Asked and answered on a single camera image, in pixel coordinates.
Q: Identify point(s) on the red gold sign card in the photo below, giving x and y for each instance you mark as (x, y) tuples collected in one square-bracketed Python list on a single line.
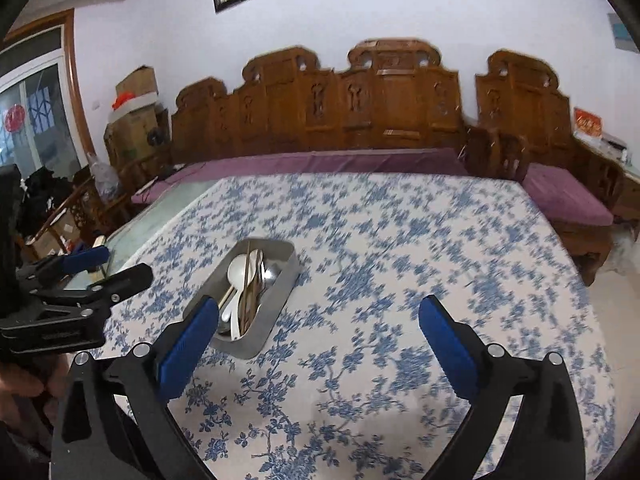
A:
[(587, 123)]

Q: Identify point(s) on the long white ceramic spoon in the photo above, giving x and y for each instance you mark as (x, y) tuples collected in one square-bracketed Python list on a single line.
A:
[(241, 270)]

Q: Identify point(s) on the rectangular metal tray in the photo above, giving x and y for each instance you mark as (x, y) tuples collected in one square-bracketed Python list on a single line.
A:
[(271, 301)]

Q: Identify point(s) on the carved wooden armchair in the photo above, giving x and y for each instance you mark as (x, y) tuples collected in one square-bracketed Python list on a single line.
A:
[(519, 100)]

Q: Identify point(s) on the round white ceramic spoon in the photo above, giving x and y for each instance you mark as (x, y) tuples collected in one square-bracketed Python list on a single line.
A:
[(236, 279)]

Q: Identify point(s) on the wall electrical panel box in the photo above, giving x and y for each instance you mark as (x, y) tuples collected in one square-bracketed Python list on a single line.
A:
[(621, 35)]

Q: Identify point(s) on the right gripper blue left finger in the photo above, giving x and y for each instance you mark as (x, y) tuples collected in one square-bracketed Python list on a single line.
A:
[(114, 421)]

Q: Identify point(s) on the stacked cardboard boxes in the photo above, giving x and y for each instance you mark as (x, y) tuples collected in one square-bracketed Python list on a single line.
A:
[(135, 111)]

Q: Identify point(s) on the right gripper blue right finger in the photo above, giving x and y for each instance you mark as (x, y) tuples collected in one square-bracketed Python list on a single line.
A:
[(546, 441)]

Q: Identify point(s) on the small black fan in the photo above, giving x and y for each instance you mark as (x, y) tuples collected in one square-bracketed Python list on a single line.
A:
[(155, 137)]

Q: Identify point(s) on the wooden side table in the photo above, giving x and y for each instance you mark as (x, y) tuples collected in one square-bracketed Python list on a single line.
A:
[(614, 183)]

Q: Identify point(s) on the carved wooden sofa bench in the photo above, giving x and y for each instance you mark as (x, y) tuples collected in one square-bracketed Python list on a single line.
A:
[(395, 95)]

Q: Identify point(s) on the plain steel spoon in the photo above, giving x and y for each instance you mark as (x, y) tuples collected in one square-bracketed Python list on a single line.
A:
[(270, 273)]

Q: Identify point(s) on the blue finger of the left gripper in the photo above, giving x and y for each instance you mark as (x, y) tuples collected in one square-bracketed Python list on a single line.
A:
[(53, 268), (110, 284)]

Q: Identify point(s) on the blue floral tablecloth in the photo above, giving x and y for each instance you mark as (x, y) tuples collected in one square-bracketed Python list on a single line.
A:
[(346, 386)]

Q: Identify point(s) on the light bamboo chopstick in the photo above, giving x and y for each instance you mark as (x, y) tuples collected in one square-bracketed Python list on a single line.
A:
[(226, 298)]

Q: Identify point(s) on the small gold white box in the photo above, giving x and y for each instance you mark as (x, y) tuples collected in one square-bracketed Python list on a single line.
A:
[(101, 257)]

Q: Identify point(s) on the wooden side chair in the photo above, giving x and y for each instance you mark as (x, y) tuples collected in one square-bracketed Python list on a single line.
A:
[(57, 213)]

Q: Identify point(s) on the dark wooden chopstick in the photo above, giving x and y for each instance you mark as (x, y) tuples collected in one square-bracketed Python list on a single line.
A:
[(246, 287), (254, 291)]

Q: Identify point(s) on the purple armchair cushion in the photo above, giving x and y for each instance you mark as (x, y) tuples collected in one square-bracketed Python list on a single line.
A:
[(561, 197)]

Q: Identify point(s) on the person's left hand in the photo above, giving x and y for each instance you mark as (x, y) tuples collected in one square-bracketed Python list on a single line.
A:
[(18, 382)]

